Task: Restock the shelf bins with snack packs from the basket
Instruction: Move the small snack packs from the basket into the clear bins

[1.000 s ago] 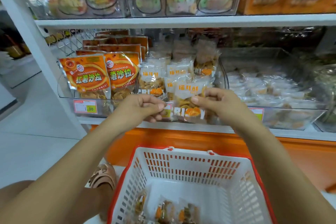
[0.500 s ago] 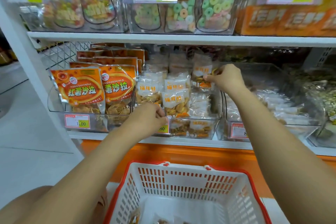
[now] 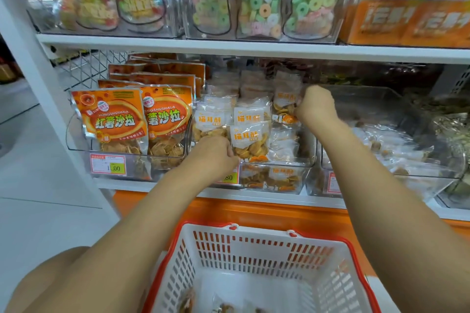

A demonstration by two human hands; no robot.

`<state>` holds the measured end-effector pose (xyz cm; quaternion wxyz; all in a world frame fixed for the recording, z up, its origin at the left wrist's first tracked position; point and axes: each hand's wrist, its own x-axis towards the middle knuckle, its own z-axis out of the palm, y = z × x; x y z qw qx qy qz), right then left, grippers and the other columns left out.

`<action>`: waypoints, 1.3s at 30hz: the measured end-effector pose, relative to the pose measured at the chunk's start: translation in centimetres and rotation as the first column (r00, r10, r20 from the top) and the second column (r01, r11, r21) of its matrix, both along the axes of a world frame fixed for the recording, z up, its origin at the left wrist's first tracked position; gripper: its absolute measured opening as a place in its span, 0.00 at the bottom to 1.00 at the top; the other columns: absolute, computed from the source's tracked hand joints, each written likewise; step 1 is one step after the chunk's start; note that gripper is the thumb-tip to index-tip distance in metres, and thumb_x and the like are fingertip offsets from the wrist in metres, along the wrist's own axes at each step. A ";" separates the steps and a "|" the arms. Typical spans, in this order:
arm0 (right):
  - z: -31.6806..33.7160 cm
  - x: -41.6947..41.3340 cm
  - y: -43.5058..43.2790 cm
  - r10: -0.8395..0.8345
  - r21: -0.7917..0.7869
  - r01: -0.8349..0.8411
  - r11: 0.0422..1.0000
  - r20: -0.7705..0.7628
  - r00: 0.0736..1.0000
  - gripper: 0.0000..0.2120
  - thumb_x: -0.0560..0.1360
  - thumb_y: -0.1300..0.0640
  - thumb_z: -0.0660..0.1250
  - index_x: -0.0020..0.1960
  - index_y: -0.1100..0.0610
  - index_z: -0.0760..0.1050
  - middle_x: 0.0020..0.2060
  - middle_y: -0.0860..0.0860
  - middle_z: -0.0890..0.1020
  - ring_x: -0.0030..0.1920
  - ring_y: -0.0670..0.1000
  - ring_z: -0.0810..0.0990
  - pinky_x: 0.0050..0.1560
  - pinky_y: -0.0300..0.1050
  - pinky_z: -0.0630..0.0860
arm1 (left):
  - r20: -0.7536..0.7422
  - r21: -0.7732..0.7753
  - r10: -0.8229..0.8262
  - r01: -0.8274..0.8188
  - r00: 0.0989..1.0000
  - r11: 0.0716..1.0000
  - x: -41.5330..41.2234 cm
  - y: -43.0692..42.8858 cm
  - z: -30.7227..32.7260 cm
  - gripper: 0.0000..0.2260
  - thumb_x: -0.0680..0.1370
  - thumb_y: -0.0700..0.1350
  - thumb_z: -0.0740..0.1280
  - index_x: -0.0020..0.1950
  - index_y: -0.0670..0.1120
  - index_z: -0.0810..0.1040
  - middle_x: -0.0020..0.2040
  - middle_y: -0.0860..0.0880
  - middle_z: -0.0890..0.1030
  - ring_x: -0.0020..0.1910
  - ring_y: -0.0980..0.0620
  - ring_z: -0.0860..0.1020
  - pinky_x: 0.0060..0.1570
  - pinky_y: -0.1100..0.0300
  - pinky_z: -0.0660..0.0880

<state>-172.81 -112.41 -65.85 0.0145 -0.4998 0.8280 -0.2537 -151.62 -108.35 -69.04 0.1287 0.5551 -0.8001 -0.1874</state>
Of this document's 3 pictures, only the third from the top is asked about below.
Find person's right hand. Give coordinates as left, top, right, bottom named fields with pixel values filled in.
left=295, top=85, right=341, bottom=135

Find person's left hand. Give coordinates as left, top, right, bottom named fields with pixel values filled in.
left=182, top=135, right=240, bottom=185

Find row of clear snacks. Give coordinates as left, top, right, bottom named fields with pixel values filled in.
left=238, top=124, right=304, bottom=193
left=349, top=117, right=443, bottom=179

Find white snack shelf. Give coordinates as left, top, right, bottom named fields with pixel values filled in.
left=0, top=0, right=470, bottom=223

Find white red-rimmed shopping basket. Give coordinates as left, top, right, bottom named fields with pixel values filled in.
left=141, top=221, right=383, bottom=313

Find stack of orange packets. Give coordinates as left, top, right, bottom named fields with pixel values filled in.
left=71, top=54, right=207, bottom=158

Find pile of small brown snacks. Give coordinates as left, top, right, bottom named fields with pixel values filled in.
left=176, top=289, right=259, bottom=313

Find person's left forearm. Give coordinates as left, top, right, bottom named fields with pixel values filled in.
left=22, top=170, right=221, bottom=313

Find person's right forearm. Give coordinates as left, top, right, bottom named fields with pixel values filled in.
left=312, top=122, right=470, bottom=313

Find orange shelf base panel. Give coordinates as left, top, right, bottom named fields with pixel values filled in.
left=110, top=190, right=470, bottom=275

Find orange label snack bag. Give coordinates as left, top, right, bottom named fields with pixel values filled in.
left=404, top=1, right=470, bottom=49
left=345, top=0, right=435, bottom=48

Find yellow hamster snack packets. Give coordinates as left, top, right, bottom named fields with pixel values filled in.
left=433, top=98, right=470, bottom=145

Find background goods shelf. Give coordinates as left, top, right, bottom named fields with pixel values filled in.
left=0, top=38, right=23, bottom=87

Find white yellow price tag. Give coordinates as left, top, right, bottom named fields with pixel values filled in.
left=89, top=152, right=127, bottom=177
left=327, top=171, right=343, bottom=195
left=220, top=168, right=241, bottom=186

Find white wire mesh panel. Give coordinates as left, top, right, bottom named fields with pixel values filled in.
left=55, top=51, right=131, bottom=95

